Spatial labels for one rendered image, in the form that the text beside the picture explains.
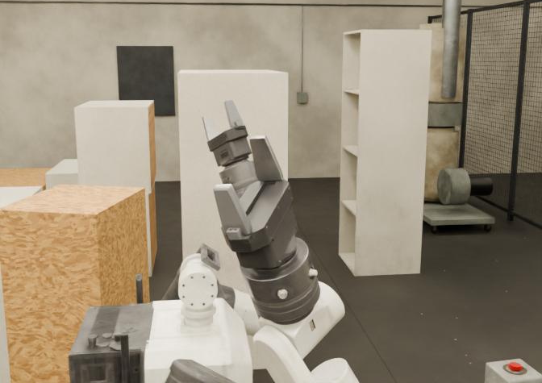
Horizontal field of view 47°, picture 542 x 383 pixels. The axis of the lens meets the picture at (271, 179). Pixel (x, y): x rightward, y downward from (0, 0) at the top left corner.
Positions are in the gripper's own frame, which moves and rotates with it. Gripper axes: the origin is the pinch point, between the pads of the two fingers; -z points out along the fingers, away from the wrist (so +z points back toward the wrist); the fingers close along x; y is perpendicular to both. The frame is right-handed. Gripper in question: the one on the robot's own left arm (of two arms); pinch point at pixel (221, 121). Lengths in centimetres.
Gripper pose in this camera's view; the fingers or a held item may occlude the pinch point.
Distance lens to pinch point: 141.0
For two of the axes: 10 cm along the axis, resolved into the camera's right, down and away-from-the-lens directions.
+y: -7.8, 2.5, -5.8
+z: 3.3, 9.4, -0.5
